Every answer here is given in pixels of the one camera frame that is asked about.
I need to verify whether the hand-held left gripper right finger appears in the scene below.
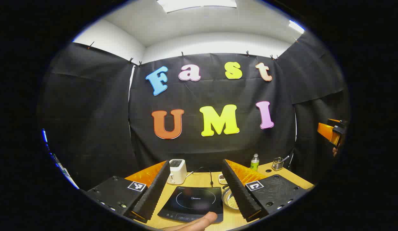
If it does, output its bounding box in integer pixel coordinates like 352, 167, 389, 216
221, 158, 315, 223

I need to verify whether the stainless steel pot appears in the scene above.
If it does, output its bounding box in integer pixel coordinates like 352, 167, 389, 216
222, 184, 241, 210

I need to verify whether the black induction cooktop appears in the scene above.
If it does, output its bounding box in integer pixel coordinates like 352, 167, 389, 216
157, 186, 224, 224

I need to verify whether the white toaster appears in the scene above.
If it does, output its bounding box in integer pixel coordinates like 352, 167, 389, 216
167, 159, 187, 185

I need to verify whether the black power cable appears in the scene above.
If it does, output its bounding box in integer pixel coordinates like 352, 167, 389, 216
186, 167, 214, 187

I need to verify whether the pile of soybeans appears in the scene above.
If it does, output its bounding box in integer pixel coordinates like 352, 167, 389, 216
225, 194, 239, 209

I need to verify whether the small ceiling light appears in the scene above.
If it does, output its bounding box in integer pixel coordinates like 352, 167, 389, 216
289, 20, 305, 34

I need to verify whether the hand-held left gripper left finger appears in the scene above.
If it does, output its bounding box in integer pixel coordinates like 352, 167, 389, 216
82, 160, 171, 224

